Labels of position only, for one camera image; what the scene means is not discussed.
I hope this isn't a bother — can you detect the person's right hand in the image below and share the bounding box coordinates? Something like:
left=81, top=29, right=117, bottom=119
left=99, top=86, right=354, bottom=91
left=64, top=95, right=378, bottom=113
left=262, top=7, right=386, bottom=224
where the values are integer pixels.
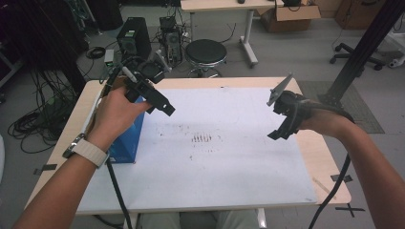
left=298, top=108, right=355, bottom=141

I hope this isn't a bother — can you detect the coiled black cable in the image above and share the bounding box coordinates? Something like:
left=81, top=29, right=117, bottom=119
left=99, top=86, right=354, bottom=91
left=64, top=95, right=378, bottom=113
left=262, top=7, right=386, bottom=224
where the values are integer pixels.
left=85, top=46, right=107, bottom=60

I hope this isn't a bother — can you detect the black metal post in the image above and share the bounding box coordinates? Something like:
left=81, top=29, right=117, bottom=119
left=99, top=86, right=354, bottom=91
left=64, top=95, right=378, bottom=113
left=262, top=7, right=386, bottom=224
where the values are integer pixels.
left=318, top=0, right=405, bottom=111

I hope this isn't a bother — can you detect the black tape cross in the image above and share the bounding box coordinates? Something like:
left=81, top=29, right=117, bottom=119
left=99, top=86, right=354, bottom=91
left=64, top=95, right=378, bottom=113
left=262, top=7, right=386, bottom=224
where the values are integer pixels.
left=334, top=203, right=366, bottom=219

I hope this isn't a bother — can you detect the blue cardboard box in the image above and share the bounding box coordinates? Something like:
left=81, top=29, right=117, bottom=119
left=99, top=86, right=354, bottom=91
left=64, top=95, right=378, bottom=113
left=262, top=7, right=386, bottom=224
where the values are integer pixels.
left=83, top=75, right=146, bottom=165

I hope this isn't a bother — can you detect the small open computer case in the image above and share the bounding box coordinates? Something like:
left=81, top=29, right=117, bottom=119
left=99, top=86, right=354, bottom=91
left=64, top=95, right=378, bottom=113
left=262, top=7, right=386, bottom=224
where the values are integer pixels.
left=159, top=15, right=184, bottom=68

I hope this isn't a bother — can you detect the white-legged wooden desk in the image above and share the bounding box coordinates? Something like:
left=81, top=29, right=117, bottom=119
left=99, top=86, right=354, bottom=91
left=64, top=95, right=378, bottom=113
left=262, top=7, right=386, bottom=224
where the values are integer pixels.
left=180, top=0, right=285, bottom=70

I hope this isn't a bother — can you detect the black tape strip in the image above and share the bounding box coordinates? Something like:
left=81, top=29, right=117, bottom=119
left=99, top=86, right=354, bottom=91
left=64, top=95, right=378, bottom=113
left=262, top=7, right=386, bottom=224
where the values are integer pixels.
left=32, top=163, right=58, bottom=176

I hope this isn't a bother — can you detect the wristwatch with white strap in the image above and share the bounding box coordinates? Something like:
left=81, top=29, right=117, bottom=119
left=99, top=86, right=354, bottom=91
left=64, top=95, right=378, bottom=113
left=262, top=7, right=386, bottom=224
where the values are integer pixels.
left=61, top=133, right=111, bottom=170

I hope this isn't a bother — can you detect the closed cardboard box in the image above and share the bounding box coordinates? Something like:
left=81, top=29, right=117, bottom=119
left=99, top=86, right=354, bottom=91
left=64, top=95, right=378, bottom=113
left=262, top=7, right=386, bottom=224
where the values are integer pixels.
left=333, top=0, right=388, bottom=31

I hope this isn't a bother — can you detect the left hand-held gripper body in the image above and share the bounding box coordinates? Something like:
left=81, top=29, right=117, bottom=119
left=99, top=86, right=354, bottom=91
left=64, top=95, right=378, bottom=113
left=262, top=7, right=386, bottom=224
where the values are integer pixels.
left=118, top=50, right=174, bottom=85

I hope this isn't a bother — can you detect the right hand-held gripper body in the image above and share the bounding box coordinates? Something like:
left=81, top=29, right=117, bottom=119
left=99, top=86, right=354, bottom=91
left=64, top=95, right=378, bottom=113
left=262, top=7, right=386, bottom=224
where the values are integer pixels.
left=266, top=73, right=312, bottom=124

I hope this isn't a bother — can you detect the grey floor mat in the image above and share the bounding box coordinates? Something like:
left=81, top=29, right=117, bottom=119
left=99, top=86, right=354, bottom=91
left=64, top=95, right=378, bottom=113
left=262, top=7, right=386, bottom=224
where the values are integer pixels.
left=297, top=80, right=386, bottom=135

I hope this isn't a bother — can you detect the white table mat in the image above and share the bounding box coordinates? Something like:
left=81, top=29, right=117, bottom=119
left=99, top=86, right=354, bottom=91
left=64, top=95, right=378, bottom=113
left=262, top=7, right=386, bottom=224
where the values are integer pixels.
left=75, top=87, right=319, bottom=214

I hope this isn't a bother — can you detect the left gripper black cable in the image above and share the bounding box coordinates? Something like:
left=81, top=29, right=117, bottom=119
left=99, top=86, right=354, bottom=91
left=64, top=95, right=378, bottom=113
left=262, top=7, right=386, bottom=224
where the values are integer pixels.
left=104, top=55, right=147, bottom=229

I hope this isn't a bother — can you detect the black round stool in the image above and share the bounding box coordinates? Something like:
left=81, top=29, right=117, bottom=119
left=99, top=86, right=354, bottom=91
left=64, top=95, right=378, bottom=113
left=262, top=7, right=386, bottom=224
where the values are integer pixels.
left=184, top=38, right=228, bottom=79

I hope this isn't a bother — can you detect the tangle of black floor cables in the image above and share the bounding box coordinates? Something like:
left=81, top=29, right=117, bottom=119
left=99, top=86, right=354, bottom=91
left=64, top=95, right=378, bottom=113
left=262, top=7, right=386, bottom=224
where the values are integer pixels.
left=7, top=68, right=80, bottom=156

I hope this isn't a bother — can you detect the black computer tower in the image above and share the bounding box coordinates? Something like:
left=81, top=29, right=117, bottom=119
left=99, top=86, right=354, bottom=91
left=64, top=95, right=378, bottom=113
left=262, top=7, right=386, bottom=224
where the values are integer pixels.
left=116, top=16, right=153, bottom=61

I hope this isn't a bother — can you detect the person's left leg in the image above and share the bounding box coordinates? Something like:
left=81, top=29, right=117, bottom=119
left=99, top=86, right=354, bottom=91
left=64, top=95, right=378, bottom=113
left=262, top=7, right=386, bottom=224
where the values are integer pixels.
left=139, top=212, right=181, bottom=229

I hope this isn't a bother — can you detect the white table leg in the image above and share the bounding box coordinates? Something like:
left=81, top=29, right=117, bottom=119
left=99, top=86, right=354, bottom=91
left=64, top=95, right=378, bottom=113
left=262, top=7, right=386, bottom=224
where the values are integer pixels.
left=122, top=213, right=141, bottom=229
left=254, top=208, right=267, bottom=229

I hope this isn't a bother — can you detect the person's leg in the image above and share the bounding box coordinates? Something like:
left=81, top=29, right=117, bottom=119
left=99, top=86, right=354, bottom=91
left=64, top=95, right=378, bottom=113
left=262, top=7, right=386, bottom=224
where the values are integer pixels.
left=139, top=212, right=181, bottom=229
left=218, top=209, right=259, bottom=229

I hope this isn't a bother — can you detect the person's right leg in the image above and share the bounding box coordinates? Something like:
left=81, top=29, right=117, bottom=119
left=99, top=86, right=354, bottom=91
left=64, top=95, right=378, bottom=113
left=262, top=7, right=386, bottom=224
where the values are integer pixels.
left=218, top=209, right=259, bottom=229

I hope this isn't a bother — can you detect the black office chair base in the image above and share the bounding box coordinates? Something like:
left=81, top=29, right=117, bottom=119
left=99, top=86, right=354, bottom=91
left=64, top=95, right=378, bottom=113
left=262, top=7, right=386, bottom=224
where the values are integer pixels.
left=329, top=42, right=388, bottom=72

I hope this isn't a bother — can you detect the open cardboard box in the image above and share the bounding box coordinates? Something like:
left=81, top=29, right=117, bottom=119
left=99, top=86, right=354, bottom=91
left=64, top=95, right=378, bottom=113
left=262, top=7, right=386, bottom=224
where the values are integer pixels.
left=256, top=4, right=322, bottom=33

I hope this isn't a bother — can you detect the small black tape piece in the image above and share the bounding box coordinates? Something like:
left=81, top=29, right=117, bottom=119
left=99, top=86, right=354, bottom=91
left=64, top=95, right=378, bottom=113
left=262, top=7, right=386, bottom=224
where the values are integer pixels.
left=330, top=174, right=353, bottom=184

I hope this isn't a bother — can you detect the white device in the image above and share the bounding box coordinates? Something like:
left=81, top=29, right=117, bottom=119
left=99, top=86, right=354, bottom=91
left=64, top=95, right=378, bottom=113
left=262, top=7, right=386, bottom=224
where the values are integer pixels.
left=386, top=31, right=405, bottom=70

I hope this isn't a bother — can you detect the silver power supply unit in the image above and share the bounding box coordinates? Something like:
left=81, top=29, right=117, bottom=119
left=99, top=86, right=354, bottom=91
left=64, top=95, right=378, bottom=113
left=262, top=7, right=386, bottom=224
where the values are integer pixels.
left=103, top=49, right=116, bottom=68

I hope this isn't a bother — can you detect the person's left hand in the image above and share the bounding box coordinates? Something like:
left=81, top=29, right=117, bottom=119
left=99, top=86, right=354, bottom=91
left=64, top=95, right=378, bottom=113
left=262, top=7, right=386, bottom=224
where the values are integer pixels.
left=85, top=84, right=154, bottom=154

